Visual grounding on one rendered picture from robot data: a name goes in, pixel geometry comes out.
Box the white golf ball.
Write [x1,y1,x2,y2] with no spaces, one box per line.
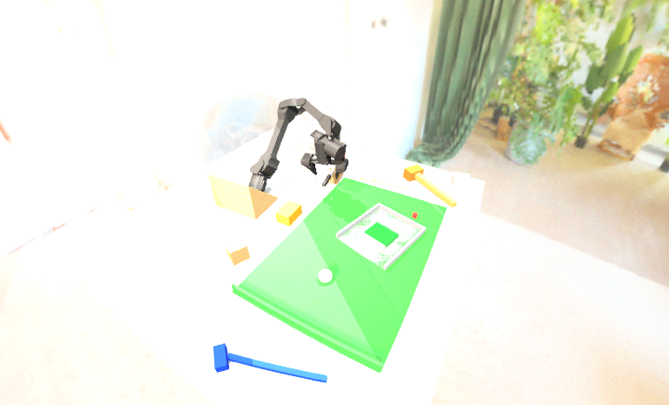
[318,269,333,283]

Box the large green putting mat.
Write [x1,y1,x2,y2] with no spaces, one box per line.
[238,178,447,364]

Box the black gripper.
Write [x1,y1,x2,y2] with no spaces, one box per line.
[301,151,349,179]

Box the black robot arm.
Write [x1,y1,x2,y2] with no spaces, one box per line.
[248,98,348,192]

